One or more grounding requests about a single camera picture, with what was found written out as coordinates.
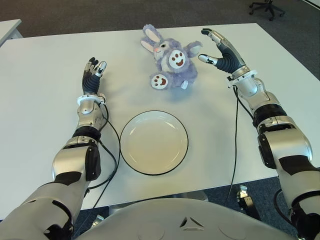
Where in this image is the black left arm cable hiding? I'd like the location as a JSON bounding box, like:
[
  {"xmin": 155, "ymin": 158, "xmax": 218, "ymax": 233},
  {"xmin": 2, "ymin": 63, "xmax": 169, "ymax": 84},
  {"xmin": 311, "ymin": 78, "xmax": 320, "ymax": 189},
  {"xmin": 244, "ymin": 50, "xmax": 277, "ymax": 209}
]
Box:
[{"xmin": 84, "ymin": 103, "xmax": 121, "ymax": 210}]

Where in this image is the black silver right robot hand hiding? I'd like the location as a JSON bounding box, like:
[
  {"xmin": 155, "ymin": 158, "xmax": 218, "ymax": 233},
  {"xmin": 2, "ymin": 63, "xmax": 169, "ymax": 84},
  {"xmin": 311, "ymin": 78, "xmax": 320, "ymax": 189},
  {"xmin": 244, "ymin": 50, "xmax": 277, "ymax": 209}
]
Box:
[{"xmin": 198, "ymin": 28, "xmax": 248, "ymax": 78}]

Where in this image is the black office chair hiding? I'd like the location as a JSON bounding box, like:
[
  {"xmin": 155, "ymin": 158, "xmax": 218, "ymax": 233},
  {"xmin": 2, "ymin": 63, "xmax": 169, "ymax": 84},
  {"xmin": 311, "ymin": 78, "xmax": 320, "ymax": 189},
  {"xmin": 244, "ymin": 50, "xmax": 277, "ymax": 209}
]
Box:
[{"xmin": 248, "ymin": 0, "xmax": 286, "ymax": 22}]

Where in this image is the purple plush bunny doll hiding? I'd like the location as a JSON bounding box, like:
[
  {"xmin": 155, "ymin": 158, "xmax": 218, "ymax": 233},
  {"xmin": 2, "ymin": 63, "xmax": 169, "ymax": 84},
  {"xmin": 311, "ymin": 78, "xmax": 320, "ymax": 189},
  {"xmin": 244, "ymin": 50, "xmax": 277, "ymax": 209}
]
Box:
[{"xmin": 140, "ymin": 24, "xmax": 204, "ymax": 91}]

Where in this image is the white plate with black rim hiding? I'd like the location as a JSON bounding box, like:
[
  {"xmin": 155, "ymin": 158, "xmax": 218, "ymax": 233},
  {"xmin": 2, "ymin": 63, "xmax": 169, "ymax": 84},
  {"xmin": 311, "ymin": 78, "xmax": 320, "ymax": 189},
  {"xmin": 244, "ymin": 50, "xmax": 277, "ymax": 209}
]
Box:
[{"xmin": 119, "ymin": 110, "xmax": 189, "ymax": 176}]

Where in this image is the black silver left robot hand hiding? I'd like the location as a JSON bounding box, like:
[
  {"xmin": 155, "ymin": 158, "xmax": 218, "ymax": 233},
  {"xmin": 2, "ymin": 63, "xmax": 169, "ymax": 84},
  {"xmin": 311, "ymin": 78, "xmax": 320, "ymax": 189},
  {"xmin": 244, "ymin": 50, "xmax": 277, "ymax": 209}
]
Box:
[{"xmin": 81, "ymin": 57, "xmax": 108, "ymax": 97}]

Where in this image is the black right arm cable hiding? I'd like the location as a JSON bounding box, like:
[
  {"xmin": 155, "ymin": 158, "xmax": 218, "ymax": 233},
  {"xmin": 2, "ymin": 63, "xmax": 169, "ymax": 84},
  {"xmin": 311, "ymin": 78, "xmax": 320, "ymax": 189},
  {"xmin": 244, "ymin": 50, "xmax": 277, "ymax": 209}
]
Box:
[{"xmin": 225, "ymin": 83, "xmax": 257, "ymax": 208}]

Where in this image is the silver robot torso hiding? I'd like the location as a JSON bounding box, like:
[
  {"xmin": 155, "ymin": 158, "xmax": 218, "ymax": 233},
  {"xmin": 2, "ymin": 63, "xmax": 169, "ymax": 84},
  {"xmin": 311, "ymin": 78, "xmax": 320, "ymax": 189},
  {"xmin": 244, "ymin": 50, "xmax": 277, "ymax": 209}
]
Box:
[{"xmin": 74, "ymin": 198, "xmax": 301, "ymax": 240}]

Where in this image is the white neighbouring desk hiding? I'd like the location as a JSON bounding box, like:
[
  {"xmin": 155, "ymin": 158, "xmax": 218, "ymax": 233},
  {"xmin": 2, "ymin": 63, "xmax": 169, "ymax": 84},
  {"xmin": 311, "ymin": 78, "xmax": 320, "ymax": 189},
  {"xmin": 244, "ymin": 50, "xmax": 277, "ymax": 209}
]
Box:
[{"xmin": 0, "ymin": 19, "xmax": 23, "ymax": 48}]

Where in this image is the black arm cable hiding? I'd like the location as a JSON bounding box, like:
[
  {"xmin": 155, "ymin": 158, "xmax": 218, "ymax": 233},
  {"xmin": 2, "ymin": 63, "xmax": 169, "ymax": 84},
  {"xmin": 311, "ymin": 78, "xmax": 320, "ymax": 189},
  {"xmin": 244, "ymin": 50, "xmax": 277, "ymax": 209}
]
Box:
[
  {"xmin": 84, "ymin": 103, "xmax": 121, "ymax": 210},
  {"xmin": 225, "ymin": 83, "xmax": 257, "ymax": 208}
]

